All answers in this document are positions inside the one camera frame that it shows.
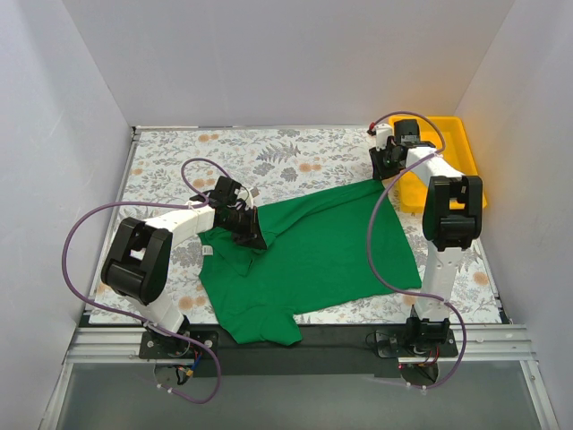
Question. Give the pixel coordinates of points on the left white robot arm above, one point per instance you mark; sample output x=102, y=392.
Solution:
x=137, y=261

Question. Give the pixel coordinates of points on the floral table mat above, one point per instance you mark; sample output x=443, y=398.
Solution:
x=283, y=164

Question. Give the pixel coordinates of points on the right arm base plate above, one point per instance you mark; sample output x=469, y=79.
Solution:
x=396, y=341

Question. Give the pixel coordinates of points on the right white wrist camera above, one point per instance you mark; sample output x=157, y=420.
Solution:
x=383, y=133

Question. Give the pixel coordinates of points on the aluminium frame rail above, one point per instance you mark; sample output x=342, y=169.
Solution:
x=334, y=379

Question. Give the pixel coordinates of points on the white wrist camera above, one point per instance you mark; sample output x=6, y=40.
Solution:
x=383, y=133
x=247, y=198

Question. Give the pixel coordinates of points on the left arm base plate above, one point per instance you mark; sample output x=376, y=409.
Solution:
x=158, y=346

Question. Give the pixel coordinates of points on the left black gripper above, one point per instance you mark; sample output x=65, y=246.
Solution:
x=250, y=227

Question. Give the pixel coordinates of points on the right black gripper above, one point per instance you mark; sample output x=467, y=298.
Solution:
x=380, y=162

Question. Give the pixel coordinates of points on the green t shirt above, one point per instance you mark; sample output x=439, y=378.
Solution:
x=317, y=256

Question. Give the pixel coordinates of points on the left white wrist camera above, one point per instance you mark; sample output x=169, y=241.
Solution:
x=247, y=198

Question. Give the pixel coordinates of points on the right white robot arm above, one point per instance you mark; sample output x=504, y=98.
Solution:
x=451, y=222

